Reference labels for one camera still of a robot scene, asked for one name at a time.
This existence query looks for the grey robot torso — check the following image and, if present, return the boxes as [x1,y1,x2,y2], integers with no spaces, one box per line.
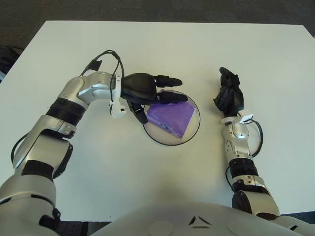
[90,201,315,236]

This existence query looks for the purple tissue paper pack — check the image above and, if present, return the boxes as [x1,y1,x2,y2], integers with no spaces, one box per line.
[145,89,196,139]

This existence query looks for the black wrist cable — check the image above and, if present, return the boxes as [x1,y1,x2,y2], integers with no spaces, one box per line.
[82,50,125,105]
[245,118,264,158]

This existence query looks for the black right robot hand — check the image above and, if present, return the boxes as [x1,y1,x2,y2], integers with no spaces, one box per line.
[213,66,245,118]

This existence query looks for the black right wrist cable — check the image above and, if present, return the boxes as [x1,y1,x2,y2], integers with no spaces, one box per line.
[245,118,264,158]

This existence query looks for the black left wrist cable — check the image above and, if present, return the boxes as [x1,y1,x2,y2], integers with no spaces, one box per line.
[82,50,125,105]

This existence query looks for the black bag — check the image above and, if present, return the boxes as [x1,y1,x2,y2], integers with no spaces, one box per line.
[0,45,24,80]

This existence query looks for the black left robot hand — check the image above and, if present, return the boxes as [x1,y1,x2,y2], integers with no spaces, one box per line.
[120,72,189,124]

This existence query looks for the white plate with black rim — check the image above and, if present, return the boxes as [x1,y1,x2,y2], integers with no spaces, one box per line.
[142,90,201,147]

